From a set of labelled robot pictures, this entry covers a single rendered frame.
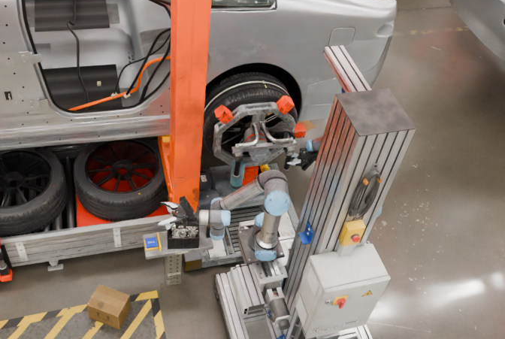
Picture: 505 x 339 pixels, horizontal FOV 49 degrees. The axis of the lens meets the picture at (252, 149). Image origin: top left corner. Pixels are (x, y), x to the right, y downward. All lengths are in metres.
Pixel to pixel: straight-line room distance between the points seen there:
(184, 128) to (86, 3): 2.22
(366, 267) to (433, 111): 3.21
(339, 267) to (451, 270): 1.92
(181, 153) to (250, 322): 1.17
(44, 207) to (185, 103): 1.35
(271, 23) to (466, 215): 2.43
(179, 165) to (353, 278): 1.22
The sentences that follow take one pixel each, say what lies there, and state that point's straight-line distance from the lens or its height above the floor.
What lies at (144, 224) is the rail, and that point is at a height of 0.38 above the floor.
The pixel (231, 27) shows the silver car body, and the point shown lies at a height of 1.59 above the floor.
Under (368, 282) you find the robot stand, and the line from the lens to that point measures 2.74.
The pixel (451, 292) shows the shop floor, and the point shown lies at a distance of 4.44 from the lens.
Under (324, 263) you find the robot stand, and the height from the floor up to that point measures 1.23.
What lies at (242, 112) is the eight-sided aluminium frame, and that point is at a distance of 3.52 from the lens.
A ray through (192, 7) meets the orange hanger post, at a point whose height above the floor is 2.07.
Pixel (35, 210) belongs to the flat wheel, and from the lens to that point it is 3.85.
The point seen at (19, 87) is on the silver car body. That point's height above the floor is 1.24.
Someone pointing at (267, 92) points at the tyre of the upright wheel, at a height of 1.17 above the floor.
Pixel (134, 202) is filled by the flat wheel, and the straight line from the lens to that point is 3.81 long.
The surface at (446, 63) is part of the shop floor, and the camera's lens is 6.49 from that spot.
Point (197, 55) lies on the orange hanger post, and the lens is 2.78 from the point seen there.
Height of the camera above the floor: 3.47
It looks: 46 degrees down
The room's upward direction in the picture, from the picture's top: 9 degrees clockwise
